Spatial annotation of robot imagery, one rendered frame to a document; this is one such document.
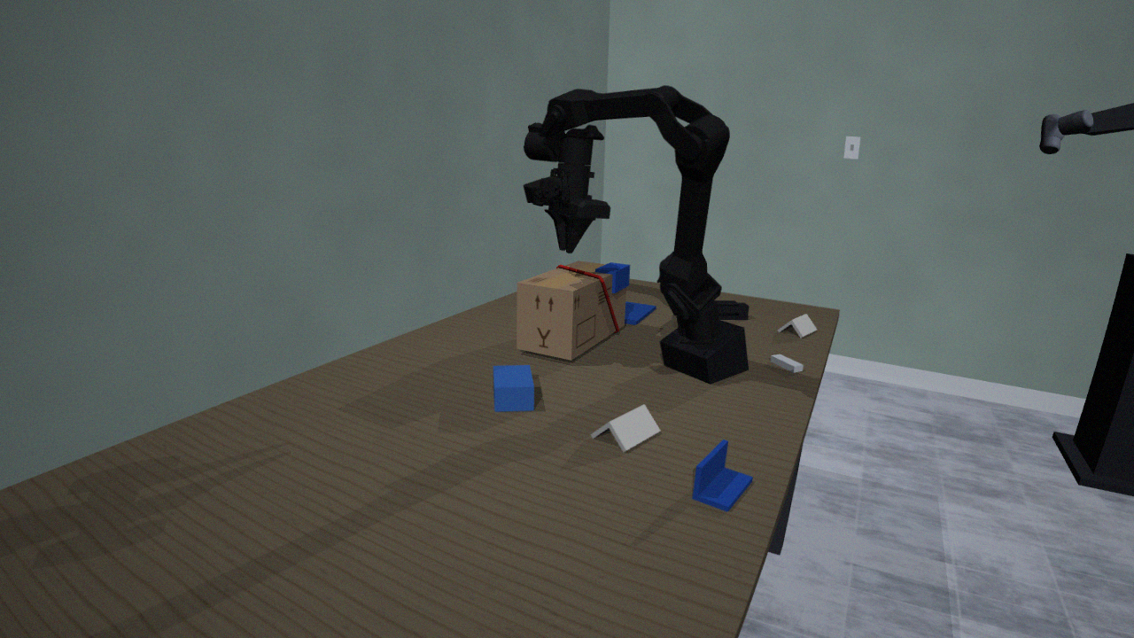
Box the blue block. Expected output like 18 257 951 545
493 365 534 412

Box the blue l-shaped bracket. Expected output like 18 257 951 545
692 440 753 512

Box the tan cardboard box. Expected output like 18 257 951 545
517 261 626 360

